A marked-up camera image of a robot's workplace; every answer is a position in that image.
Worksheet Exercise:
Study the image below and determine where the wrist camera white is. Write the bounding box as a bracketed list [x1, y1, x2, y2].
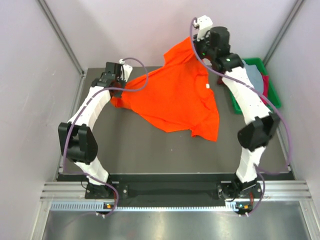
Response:
[119, 59, 133, 82]
[192, 15, 213, 42]

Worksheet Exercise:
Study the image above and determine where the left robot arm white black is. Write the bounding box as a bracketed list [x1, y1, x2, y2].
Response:
[58, 59, 133, 199]

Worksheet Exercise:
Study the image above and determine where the magenta t shirt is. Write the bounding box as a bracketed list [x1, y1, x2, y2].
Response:
[261, 74, 269, 98]

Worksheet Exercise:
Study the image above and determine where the green plastic bin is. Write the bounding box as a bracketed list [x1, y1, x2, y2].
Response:
[243, 58, 282, 109]

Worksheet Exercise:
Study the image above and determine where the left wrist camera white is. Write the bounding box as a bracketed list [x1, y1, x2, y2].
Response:
[119, 59, 133, 82]

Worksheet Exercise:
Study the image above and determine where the orange t shirt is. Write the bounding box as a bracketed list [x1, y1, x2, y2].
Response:
[110, 37, 220, 142]

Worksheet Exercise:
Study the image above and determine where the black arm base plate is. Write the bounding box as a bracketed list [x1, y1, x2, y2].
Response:
[85, 173, 262, 209]

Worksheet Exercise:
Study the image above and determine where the dark red t shirt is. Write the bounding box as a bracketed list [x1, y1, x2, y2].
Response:
[217, 76, 224, 85]

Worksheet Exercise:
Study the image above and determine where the grey blue t shirt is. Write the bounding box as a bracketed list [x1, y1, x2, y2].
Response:
[242, 60, 264, 94]

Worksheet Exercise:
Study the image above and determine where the aluminium frame rail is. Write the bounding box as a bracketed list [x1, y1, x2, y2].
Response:
[40, 180, 312, 202]

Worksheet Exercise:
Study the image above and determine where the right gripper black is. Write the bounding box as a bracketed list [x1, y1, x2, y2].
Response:
[192, 31, 217, 62]

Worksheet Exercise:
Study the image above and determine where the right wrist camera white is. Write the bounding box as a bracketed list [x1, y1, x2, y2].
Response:
[192, 15, 213, 42]

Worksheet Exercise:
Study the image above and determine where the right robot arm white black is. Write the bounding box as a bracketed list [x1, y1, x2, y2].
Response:
[192, 25, 280, 198]

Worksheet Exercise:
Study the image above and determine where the grey slotted cable duct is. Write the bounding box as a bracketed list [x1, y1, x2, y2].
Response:
[50, 201, 239, 212]

